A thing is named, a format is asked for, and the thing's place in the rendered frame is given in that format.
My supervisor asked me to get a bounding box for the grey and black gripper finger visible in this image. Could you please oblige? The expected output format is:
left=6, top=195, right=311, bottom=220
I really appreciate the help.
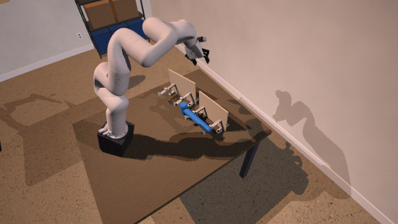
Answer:
left=202, top=49, right=210, bottom=63
left=185, top=54, right=197, bottom=65

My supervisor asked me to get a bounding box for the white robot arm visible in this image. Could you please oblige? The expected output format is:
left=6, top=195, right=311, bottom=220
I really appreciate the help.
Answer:
left=94, top=17, right=197, bottom=139

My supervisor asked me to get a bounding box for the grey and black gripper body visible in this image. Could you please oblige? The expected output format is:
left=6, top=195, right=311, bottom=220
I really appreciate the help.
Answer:
left=184, top=40, right=204, bottom=59

